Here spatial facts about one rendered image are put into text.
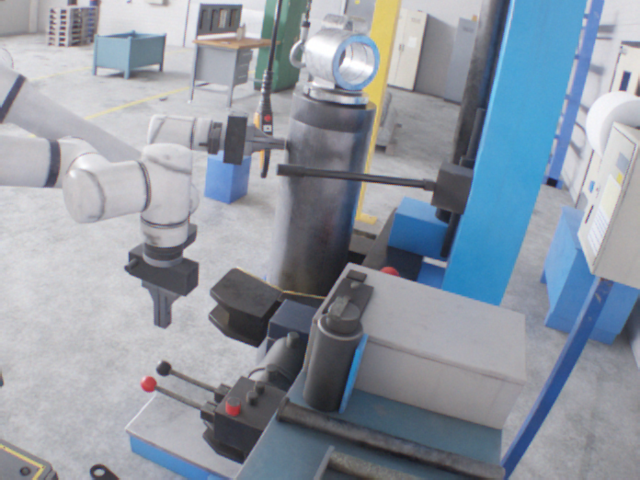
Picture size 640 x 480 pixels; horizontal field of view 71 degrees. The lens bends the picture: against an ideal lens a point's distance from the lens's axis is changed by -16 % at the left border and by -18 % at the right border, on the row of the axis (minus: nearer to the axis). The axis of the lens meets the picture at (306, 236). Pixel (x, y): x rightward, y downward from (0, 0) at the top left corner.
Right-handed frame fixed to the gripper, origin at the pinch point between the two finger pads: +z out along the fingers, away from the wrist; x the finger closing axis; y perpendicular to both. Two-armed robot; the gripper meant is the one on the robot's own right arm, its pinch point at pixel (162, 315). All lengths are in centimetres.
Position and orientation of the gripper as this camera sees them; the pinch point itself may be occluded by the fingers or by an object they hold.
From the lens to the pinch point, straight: 103.5
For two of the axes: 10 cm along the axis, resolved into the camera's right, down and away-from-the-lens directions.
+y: -3.3, 3.7, -8.7
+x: 9.3, 2.8, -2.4
